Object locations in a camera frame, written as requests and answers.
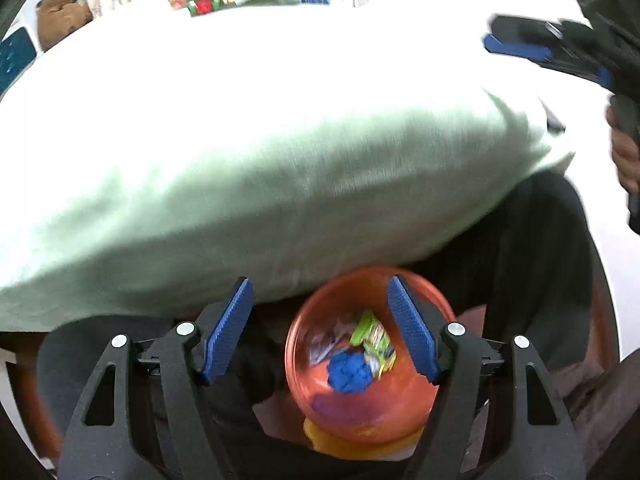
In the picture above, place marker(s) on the green snack wrapper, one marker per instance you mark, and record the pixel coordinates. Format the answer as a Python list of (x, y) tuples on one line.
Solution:
[(367, 332)]

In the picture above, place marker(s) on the red small item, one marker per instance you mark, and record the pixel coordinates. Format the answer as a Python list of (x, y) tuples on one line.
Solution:
[(204, 7)]

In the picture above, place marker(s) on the white crumpled wrapper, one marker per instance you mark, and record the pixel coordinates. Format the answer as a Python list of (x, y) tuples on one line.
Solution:
[(325, 345)]

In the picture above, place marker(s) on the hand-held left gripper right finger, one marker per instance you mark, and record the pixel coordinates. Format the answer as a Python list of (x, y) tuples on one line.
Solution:
[(415, 335)]

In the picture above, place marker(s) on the cream headboard with blue padding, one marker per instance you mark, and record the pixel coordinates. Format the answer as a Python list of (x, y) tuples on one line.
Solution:
[(15, 57)]

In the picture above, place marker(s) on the yellow plastic object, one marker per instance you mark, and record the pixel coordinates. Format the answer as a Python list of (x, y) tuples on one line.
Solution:
[(350, 447)]

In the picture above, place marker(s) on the bed with green sheet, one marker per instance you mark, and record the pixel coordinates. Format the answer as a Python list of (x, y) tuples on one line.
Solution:
[(260, 150)]

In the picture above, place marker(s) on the person's dark trousers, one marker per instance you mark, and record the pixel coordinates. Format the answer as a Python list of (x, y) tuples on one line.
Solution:
[(525, 240)]

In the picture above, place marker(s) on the blue crumpled ball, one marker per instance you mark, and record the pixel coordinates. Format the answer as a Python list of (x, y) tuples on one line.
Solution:
[(350, 372)]

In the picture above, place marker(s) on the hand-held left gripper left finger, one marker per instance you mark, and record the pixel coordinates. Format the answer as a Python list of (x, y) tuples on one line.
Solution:
[(227, 335)]

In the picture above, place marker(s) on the brown teddy bear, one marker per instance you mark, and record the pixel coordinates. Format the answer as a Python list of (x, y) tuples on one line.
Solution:
[(62, 15)]

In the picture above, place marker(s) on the person's right hand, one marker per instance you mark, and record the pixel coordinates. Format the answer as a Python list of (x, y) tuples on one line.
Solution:
[(627, 160)]

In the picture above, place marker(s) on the orange plastic bin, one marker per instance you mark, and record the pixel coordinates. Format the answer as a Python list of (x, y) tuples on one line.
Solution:
[(400, 410)]

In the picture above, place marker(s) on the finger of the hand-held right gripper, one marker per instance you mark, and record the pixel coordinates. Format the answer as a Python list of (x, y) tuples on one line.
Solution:
[(520, 50), (604, 76)]

